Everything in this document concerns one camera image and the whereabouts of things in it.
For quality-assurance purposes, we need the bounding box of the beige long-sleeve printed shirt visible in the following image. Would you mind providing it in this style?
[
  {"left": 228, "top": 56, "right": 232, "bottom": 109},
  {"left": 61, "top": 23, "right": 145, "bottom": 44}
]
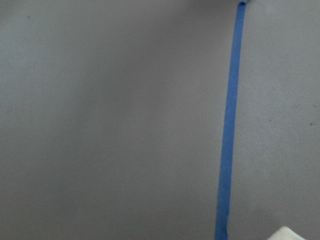
[{"left": 267, "top": 226, "right": 305, "bottom": 240}]

